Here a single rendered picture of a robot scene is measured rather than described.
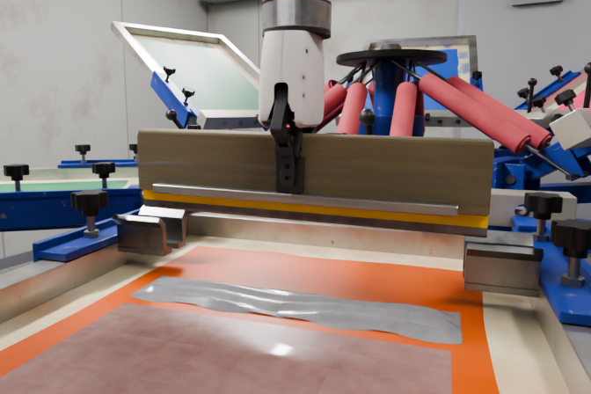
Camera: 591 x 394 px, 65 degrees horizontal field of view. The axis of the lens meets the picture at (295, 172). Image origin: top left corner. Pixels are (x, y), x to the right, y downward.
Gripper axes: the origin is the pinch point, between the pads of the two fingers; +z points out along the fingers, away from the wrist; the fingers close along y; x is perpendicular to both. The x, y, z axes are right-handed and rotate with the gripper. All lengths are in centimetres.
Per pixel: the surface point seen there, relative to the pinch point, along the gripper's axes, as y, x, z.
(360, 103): -64, -4, -9
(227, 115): -98, -57, -5
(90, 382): 22.6, -9.4, 14.1
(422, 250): -18.0, 13.7, 12.9
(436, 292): -4.5, 15.9, 13.9
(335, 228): -18.0, 0.7, 10.8
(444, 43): -215, 13, -43
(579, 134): -34.2, 36.2, -3.6
